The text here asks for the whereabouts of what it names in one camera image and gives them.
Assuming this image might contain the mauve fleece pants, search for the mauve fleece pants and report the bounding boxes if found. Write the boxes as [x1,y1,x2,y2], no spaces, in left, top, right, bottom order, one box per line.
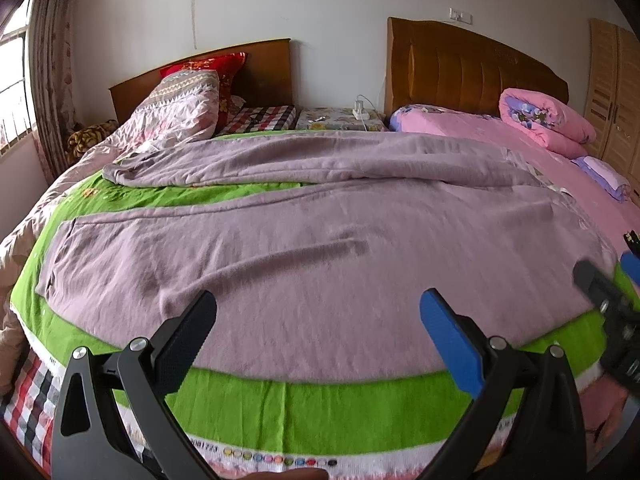
[36,132,617,382]

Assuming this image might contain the pink floral bed sheet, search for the pink floral bed sheet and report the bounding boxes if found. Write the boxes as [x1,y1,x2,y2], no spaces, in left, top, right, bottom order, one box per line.
[388,105,639,456]

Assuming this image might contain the folded purple white cloth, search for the folded purple white cloth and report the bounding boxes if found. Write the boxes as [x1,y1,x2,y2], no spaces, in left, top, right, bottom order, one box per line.
[573,156,631,203]

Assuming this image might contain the pink rolled quilt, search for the pink rolled quilt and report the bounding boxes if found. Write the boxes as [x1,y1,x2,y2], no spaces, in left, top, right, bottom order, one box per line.
[499,88,597,159]

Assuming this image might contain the green cartoon bed sheet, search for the green cartoon bed sheet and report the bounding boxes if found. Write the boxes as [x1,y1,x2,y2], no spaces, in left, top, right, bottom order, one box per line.
[10,142,604,479]

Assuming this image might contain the wooden louvred wardrobe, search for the wooden louvred wardrobe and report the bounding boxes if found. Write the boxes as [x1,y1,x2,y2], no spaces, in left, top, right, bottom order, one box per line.
[585,18,640,188]

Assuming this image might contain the nightstand with patterned cover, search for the nightstand with patterned cover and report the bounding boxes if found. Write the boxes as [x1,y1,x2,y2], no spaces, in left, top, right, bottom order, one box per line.
[295,107,386,131]

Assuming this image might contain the right padded wooden headboard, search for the right padded wooden headboard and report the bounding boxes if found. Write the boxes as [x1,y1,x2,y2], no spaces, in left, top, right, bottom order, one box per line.
[384,16,570,116]

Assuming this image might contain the white power strip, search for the white power strip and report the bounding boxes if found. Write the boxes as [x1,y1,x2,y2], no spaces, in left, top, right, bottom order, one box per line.
[352,100,370,122]

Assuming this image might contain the red plaid mattress sheet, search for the red plaid mattress sheet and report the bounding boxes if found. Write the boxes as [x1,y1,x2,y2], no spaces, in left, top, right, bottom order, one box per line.
[220,105,298,136]

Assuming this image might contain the yellow brown blanket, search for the yellow brown blanket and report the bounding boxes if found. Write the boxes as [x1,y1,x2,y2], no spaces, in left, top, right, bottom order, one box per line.
[65,119,118,166]

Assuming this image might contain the window with bars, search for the window with bars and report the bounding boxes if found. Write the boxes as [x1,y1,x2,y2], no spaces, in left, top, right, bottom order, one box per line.
[0,0,36,154]

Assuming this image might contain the left wooden headboard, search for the left wooden headboard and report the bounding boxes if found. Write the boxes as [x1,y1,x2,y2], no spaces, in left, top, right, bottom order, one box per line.
[110,38,294,124]

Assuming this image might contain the pink patterned folded quilt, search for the pink patterned folded quilt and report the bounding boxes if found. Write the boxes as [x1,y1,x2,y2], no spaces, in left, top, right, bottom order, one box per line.
[0,70,219,396]

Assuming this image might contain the red embroidered pillow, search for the red embroidered pillow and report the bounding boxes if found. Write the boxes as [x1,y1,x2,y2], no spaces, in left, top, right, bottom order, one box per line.
[160,52,246,132]

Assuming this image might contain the floral pink curtain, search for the floral pink curtain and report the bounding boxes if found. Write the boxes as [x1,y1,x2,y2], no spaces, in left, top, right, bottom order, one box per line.
[27,0,76,182]

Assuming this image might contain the white wall socket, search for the white wall socket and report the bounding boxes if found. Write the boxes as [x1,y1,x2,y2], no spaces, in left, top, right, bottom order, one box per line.
[449,8,473,25]

